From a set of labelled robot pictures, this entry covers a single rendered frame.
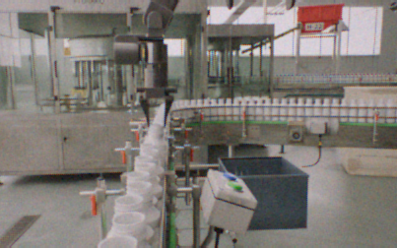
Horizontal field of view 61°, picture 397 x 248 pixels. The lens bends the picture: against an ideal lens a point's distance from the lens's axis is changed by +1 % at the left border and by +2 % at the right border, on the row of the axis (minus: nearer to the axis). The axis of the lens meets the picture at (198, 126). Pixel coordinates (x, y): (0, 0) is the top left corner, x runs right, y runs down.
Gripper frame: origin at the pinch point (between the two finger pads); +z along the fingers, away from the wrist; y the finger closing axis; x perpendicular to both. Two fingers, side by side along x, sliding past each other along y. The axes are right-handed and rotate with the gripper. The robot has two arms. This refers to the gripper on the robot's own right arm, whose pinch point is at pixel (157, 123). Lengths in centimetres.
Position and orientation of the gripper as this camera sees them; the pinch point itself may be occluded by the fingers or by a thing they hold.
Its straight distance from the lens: 83.6
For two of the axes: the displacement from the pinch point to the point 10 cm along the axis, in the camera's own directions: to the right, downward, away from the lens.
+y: -10.0, 0.0, -0.8
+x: 0.8, 1.4, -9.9
